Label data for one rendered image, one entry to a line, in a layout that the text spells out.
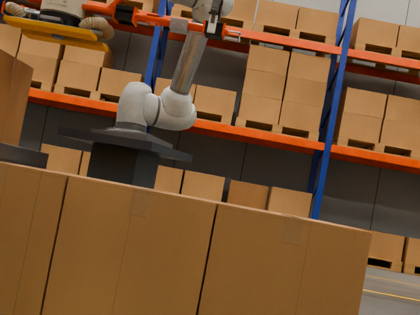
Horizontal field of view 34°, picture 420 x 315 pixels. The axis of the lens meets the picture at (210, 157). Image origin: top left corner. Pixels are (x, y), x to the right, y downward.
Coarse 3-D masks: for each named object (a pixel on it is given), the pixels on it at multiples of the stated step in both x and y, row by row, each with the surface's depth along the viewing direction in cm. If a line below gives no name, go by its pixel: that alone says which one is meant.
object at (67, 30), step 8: (8, 16) 253; (16, 16) 255; (32, 16) 256; (16, 24) 257; (24, 24) 254; (32, 24) 253; (40, 24) 252; (48, 24) 252; (56, 24) 252; (72, 24) 256; (48, 32) 261; (56, 32) 258; (64, 32) 255; (72, 32) 252; (80, 32) 251; (88, 32) 251; (96, 40) 260
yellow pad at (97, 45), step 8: (24, 32) 272; (32, 32) 272; (40, 32) 272; (40, 40) 281; (48, 40) 277; (56, 40) 274; (64, 40) 271; (72, 40) 271; (80, 40) 270; (88, 40) 270; (88, 48) 278; (96, 48) 275; (104, 48) 274
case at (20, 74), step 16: (0, 64) 252; (16, 64) 267; (0, 80) 255; (16, 80) 270; (0, 96) 257; (16, 96) 273; (0, 112) 260; (16, 112) 276; (0, 128) 263; (16, 128) 279; (16, 144) 282
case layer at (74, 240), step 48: (0, 192) 180; (48, 192) 179; (96, 192) 178; (144, 192) 177; (0, 240) 179; (48, 240) 178; (96, 240) 177; (144, 240) 176; (192, 240) 175; (240, 240) 174; (288, 240) 173; (336, 240) 172; (0, 288) 178; (48, 288) 177; (96, 288) 176; (144, 288) 175; (192, 288) 174; (240, 288) 173; (288, 288) 172; (336, 288) 171
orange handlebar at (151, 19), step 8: (32, 0) 266; (40, 0) 265; (88, 8) 263; (96, 8) 263; (104, 8) 263; (136, 16) 262; (144, 16) 261; (152, 16) 261; (152, 24) 266; (160, 24) 265; (168, 24) 265; (192, 24) 260; (200, 24) 260; (224, 32) 259
